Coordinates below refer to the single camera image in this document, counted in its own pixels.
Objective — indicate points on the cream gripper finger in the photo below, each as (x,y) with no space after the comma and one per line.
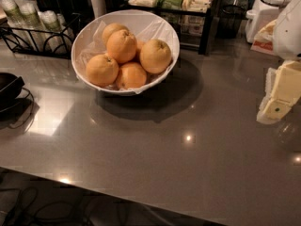
(266,33)
(282,92)

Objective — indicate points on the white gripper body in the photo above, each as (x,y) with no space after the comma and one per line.
(288,32)

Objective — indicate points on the clear plastic bowl liner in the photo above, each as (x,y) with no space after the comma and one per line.
(150,29)

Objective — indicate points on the white bowl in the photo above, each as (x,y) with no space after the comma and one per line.
(131,18)

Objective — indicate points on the orange white card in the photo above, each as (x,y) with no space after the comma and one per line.
(263,47)

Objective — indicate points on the black mesh bin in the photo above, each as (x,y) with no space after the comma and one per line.
(230,21)

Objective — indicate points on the black shelf rack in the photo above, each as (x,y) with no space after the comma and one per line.
(192,22)

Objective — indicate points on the green packet stack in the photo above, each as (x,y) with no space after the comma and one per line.
(169,4)

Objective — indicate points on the orange right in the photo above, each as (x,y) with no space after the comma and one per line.
(155,56)

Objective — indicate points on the orange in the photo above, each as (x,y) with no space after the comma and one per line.
(131,76)
(102,70)
(121,46)
(155,56)
(110,29)

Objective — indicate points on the orange front centre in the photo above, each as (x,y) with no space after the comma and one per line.
(131,76)

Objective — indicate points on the orange top centre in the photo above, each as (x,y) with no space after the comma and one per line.
(121,46)

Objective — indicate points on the orange back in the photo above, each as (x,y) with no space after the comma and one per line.
(110,29)

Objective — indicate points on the orange front left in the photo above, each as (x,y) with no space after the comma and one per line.
(102,70)

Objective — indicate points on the white cylinder container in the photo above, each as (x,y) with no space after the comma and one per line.
(98,0)

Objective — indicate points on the paper cup stack right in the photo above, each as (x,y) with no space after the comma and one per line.
(52,24)

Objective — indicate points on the paper cup stack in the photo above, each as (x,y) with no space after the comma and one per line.
(30,15)
(52,24)
(14,15)

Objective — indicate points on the paper cup stack middle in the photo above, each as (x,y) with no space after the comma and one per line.
(30,15)

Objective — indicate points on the paper cup stack left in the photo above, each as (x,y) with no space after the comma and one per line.
(14,15)

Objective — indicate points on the black wire rack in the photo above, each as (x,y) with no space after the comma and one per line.
(41,42)

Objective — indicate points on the black wire trivet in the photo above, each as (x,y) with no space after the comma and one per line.
(19,112)

